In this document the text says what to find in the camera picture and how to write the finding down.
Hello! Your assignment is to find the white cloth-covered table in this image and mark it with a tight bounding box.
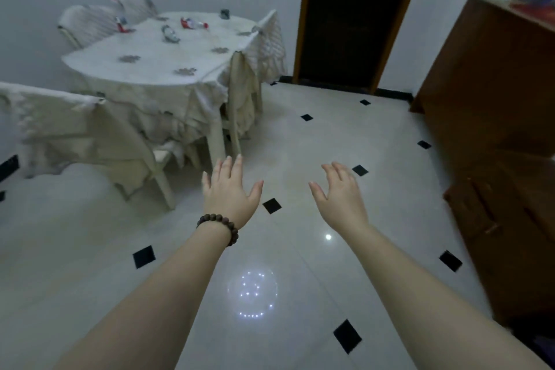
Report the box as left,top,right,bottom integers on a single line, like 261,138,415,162
60,11,261,167

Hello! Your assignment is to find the person's left hand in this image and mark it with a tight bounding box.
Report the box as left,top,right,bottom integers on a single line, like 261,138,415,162
201,154,265,231

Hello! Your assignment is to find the person's right forearm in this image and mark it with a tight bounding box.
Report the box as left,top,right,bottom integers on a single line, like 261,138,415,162
342,224,552,370

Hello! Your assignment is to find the person's right hand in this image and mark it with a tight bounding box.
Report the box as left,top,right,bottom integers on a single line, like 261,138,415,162
308,161,370,237

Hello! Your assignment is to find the cream floral tablecloth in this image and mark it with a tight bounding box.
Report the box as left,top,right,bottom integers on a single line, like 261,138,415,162
60,11,261,147

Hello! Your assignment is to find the brown wooden bead bracelet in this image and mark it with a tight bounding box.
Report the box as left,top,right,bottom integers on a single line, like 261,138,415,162
196,213,240,247

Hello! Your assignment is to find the low brown wooden chest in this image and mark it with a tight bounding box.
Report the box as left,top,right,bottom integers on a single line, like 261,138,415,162
443,148,555,328

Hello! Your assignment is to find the person's left forearm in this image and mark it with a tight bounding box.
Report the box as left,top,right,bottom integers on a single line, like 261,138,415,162
54,226,233,370

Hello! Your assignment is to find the tall bottle red cap blue label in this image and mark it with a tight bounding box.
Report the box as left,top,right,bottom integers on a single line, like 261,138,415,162
108,0,135,35

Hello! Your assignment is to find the tall brown wooden cupboard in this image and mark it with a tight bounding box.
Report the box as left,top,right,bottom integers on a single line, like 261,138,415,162
409,0,555,167

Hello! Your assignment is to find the chair with quilted cream cover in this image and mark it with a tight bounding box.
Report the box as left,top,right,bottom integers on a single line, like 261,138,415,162
0,81,177,211
113,0,159,24
242,9,288,85
57,4,120,50
224,50,263,159

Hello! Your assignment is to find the dark doorway with wooden frame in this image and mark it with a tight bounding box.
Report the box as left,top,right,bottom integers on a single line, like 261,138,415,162
291,0,431,95

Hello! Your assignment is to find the red package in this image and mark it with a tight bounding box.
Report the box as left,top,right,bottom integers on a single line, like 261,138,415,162
510,2,555,27

